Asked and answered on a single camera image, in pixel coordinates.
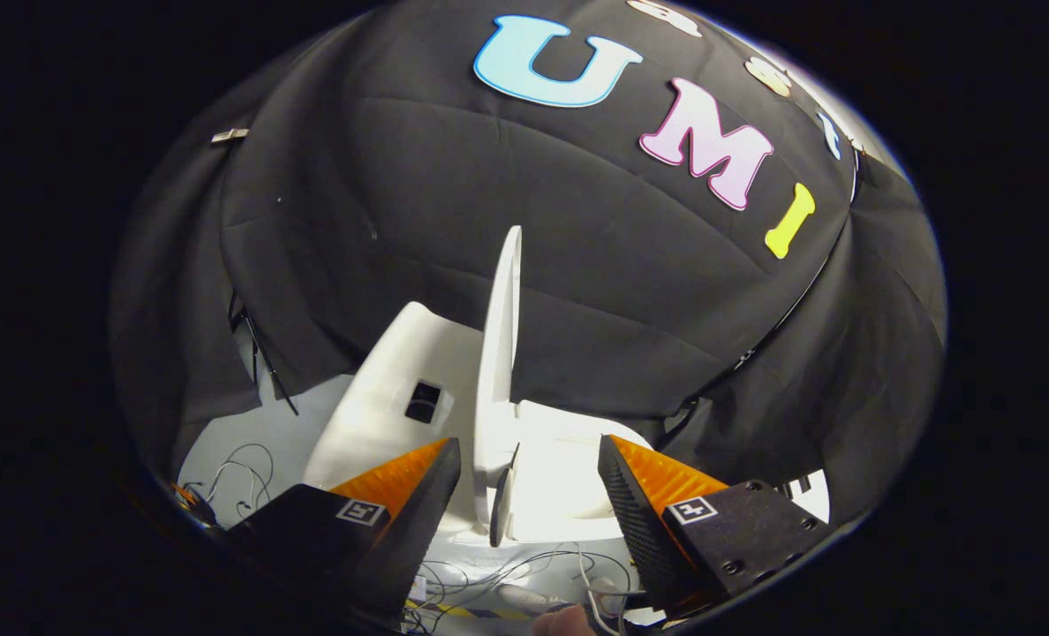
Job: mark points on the silver metal clip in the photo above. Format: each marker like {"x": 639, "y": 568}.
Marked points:
{"x": 229, "y": 135}

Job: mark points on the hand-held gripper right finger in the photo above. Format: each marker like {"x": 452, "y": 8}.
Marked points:
{"x": 635, "y": 530}

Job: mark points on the black backdrop cloth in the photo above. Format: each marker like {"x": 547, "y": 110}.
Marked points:
{"x": 577, "y": 265}

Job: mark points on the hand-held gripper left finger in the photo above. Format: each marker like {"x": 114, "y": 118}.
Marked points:
{"x": 418, "y": 530}

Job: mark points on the white ceramic toilet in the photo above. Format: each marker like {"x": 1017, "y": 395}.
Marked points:
{"x": 383, "y": 397}

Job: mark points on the white toilet lid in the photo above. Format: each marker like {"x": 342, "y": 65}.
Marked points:
{"x": 498, "y": 353}

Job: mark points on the white toilet seat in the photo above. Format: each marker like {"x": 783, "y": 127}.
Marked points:
{"x": 560, "y": 477}

